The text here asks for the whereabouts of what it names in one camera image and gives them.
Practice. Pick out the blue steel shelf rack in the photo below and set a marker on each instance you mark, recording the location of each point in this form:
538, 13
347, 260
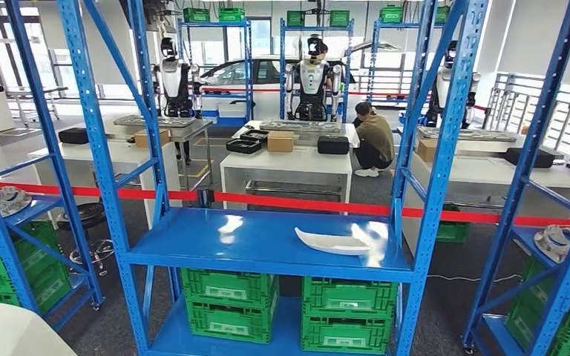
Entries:
41, 98
372, 59
245, 236
522, 172
283, 64
211, 24

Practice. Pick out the white table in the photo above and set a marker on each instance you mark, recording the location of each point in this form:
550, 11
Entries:
108, 150
285, 162
486, 172

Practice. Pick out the red barrier tape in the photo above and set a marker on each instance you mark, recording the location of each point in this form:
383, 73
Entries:
236, 90
290, 202

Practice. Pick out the brown cardboard box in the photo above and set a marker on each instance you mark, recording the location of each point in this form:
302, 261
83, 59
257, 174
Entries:
427, 151
280, 141
139, 141

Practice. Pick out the black foam tray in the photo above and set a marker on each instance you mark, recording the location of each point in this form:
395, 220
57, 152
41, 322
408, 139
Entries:
253, 139
243, 150

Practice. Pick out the grey metal parts tray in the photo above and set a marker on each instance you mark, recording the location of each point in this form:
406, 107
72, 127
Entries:
304, 126
177, 121
481, 134

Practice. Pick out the black zip case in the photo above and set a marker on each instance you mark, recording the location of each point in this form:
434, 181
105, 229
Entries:
73, 136
333, 145
545, 158

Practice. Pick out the large blue bin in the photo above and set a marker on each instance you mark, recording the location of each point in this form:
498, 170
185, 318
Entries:
231, 122

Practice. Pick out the white car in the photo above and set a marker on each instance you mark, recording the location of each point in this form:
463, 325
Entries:
265, 100

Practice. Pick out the person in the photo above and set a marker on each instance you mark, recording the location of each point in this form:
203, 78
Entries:
376, 137
324, 49

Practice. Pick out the silver black humanoid robot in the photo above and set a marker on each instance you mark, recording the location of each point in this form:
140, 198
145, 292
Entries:
313, 78
441, 86
173, 81

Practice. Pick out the black round stool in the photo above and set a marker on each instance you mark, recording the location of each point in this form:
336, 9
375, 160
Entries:
86, 213

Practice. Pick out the silver wheel cover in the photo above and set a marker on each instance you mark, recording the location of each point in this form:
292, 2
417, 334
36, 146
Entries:
553, 243
9, 201

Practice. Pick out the grey metal railing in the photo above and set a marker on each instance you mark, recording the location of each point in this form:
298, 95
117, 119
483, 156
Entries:
567, 118

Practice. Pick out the black stanchion post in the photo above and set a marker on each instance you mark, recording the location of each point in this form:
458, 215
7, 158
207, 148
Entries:
205, 196

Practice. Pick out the grey metal frame cart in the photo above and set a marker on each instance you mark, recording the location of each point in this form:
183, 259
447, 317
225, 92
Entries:
34, 93

